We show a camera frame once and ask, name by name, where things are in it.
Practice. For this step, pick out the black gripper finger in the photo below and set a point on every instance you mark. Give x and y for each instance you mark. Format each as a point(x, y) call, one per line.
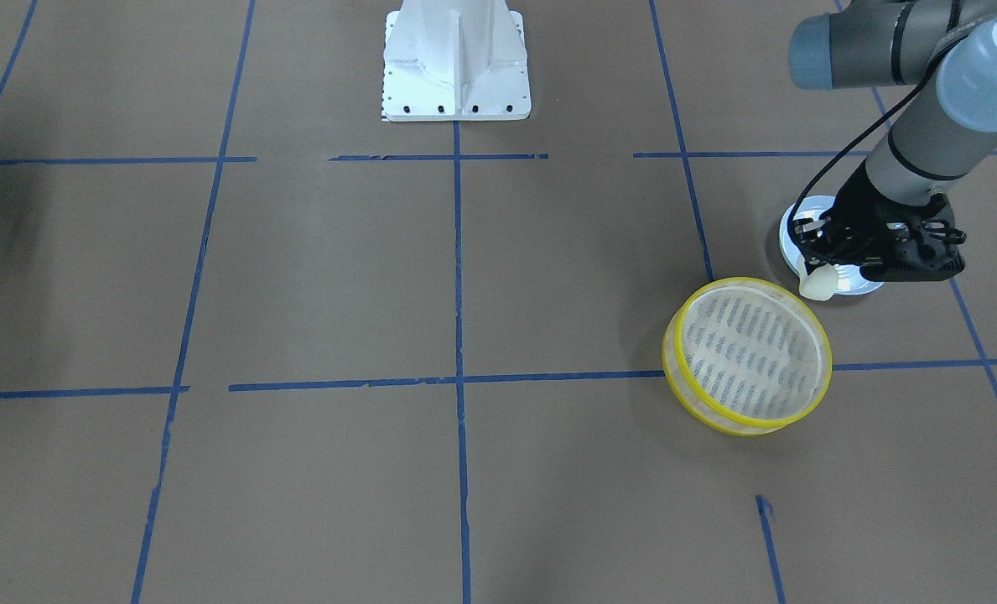
point(811, 257)

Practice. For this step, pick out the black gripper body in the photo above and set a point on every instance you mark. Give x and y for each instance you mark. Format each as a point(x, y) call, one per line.
point(860, 211)

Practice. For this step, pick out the white steamed bun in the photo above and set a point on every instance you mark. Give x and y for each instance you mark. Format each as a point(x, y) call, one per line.
point(818, 282)

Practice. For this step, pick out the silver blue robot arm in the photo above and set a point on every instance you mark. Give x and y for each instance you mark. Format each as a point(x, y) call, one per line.
point(945, 52)

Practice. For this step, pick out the yellow rimmed steamer basket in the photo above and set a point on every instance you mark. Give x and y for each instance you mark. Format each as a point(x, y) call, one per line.
point(745, 357)

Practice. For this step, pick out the light blue plate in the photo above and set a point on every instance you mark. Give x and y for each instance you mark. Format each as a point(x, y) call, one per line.
point(850, 282)

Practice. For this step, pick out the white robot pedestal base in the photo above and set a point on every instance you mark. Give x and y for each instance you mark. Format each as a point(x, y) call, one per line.
point(455, 60)

